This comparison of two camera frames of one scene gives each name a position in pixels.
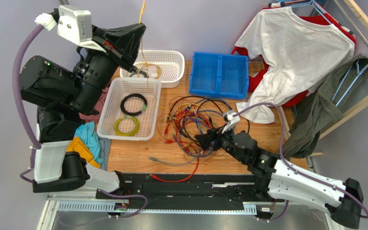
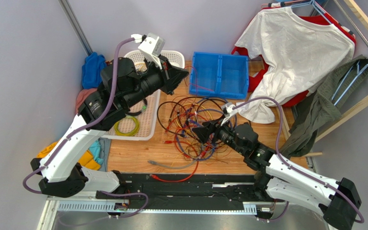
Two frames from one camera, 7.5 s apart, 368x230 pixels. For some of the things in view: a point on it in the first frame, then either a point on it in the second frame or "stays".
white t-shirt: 295,51 stays
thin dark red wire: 169,108 to 197,82
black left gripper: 121,45 to 173,76
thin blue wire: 198,124 to 209,109
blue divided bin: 222,75 stays
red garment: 256,66 stays
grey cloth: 105,145 stays
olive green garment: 321,108 stays
